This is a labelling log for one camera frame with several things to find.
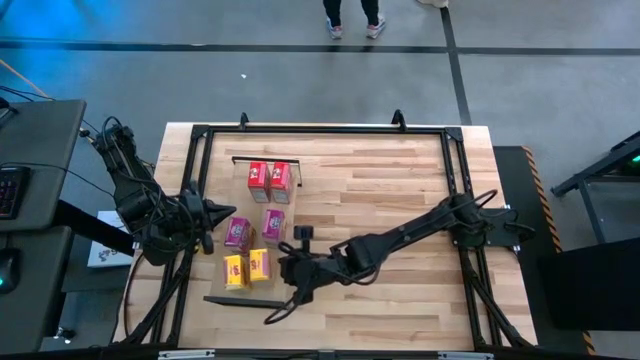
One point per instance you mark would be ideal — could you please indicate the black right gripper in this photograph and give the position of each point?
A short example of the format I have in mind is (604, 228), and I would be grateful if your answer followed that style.
(315, 270)

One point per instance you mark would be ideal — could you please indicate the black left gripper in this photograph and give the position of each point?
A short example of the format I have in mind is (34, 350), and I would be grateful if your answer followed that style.
(195, 215)

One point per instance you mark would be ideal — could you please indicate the yellow Corn Pops cereal box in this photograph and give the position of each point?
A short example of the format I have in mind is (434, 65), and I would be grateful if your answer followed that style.
(234, 270)
(260, 264)

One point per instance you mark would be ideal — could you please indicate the purple Raisin Bran cereal box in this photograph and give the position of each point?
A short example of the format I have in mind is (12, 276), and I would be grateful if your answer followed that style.
(238, 232)
(273, 224)

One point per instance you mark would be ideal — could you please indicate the red Froot Loops cereal box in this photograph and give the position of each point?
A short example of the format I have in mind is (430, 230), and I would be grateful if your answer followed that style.
(281, 177)
(259, 177)

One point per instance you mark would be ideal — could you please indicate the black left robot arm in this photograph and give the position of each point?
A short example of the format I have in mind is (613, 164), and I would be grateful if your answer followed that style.
(132, 190)

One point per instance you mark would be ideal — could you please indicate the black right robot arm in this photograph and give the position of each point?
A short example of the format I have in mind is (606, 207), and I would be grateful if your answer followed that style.
(400, 235)

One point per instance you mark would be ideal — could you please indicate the white printed box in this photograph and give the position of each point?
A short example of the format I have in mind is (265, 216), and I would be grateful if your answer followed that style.
(107, 250)

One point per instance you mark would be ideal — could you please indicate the black desk support bar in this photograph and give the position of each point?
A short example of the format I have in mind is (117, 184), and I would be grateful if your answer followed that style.
(90, 225)

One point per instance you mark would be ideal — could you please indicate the grey desk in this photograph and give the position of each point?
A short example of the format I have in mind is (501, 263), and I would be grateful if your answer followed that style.
(45, 140)
(35, 300)

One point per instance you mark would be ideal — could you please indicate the desk caster wheel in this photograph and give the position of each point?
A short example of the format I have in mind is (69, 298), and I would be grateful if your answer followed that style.
(65, 334)

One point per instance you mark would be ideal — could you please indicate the black keyboard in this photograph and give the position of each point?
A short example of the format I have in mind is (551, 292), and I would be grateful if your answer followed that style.
(10, 192)

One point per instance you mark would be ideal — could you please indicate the black computer mouse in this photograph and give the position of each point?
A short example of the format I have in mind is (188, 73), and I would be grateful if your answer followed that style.
(7, 270)

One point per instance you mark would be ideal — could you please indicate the person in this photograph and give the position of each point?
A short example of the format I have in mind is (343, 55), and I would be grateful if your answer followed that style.
(332, 10)

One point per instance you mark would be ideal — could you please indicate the black mat with hazard stripes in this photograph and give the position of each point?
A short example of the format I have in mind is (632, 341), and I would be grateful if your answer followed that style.
(510, 165)

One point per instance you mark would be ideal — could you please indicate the large black box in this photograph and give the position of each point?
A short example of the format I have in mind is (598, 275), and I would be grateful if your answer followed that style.
(590, 285)

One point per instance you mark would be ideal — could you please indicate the black metal cart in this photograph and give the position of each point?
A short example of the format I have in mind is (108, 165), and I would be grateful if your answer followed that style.
(620, 150)

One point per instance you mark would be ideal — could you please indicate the black frame clamp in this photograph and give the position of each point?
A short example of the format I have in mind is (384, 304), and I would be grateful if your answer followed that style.
(243, 121)
(398, 119)

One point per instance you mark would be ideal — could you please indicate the silver metal bracket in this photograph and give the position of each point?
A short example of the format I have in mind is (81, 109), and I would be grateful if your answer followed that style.
(185, 354)
(465, 355)

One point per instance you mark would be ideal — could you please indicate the black aluminium table frame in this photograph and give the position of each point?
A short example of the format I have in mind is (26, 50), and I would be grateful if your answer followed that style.
(325, 130)

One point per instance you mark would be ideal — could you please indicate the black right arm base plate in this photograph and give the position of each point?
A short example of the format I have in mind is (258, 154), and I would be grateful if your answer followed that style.
(500, 240)

